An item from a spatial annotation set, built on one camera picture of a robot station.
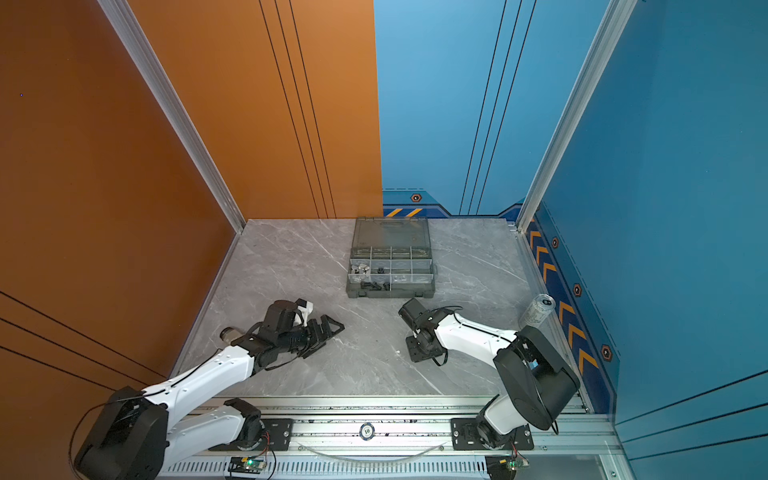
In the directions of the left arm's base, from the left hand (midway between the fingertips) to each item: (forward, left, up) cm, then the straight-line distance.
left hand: (337, 331), depth 84 cm
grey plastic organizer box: (+29, -15, -2) cm, 33 cm away
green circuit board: (-30, +18, -8) cm, 36 cm away
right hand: (-3, -23, -7) cm, 24 cm away
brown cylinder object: (0, +32, -4) cm, 33 cm away
